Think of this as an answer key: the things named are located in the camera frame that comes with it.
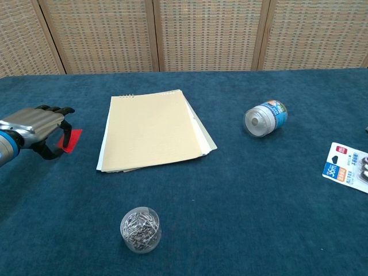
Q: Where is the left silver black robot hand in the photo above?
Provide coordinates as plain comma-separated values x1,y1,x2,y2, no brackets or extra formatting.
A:
0,105,76,161

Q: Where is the correction tape blister pack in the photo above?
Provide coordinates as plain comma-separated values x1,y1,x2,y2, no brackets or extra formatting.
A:
321,141,368,194

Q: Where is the woven bamboo screen panel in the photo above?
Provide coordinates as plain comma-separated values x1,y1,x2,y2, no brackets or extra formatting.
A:
0,0,67,78
152,0,271,72
257,0,368,71
30,0,160,75

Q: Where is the beige paper notepad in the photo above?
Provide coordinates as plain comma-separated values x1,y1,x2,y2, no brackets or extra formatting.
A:
95,89,219,174

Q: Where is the shiny silver ball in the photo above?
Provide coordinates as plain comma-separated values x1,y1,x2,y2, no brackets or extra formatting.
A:
119,205,162,255

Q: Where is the blue carpet table mat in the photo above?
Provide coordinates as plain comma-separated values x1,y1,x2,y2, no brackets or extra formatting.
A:
0,67,368,276

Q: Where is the clear jar with blue label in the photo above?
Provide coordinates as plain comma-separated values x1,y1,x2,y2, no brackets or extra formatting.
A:
244,99,289,138

